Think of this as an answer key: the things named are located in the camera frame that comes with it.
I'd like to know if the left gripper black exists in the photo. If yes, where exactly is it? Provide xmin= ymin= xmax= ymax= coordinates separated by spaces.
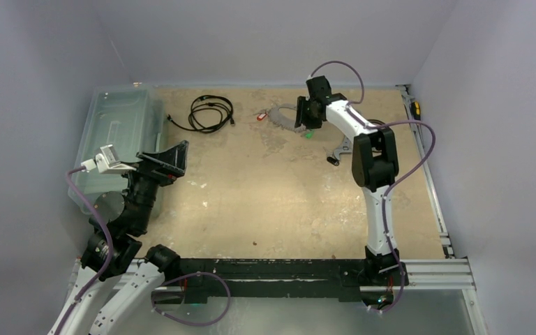
xmin=116 ymin=140 xmax=188 ymax=232

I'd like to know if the keyring chain with keys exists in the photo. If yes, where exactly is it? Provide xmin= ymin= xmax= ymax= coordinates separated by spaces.
xmin=255 ymin=103 xmax=316 ymax=140

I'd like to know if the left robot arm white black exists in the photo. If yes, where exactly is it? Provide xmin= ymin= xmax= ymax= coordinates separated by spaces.
xmin=50 ymin=140 xmax=189 ymax=334

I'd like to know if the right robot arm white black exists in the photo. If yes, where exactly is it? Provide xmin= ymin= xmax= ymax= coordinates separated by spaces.
xmin=295 ymin=76 xmax=408 ymax=285

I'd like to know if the clear plastic storage bin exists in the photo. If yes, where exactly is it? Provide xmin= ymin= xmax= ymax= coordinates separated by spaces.
xmin=71 ymin=85 xmax=168 ymax=206

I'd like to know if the yellow black screwdriver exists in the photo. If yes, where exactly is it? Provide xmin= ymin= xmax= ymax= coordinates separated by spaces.
xmin=409 ymin=100 xmax=422 ymax=124

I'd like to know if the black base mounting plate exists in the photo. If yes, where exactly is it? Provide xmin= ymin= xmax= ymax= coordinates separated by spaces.
xmin=158 ymin=258 xmax=409 ymax=306

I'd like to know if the red handled adjustable wrench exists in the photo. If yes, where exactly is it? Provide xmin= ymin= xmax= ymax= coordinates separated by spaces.
xmin=327 ymin=137 xmax=352 ymax=166

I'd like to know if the black coiled cable left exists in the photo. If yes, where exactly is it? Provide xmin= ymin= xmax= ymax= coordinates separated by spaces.
xmin=166 ymin=95 xmax=237 ymax=135

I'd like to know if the black coiled cable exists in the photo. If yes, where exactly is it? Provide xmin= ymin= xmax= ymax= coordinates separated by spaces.
xmin=365 ymin=119 xmax=396 ymax=135
xmin=166 ymin=95 xmax=237 ymax=135

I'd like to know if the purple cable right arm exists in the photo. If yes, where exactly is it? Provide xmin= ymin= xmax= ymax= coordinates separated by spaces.
xmin=309 ymin=60 xmax=436 ymax=315

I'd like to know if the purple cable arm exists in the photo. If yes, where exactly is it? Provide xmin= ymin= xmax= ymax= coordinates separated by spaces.
xmin=309 ymin=60 xmax=436 ymax=315
xmin=50 ymin=166 xmax=114 ymax=335

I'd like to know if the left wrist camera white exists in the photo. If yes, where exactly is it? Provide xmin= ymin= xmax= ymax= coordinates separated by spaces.
xmin=80 ymin=144 xmax=136 ymax=174

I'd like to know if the black coiled cable right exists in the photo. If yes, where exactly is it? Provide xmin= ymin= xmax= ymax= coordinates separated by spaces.
xmin=365 ymin=119 xmax=396 ymax=135

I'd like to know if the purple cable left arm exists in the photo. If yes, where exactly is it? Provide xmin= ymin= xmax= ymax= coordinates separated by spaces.
xmin=50 ymin=166 xmax=114 ymax=335

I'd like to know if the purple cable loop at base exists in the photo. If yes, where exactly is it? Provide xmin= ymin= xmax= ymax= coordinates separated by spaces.
xmin=150 ymin=271 xmax=232 ymax=328

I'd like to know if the aluminium frame rail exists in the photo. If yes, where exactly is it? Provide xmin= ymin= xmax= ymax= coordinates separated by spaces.
xmin=66 ymin=84 xmax=477 ymax=292

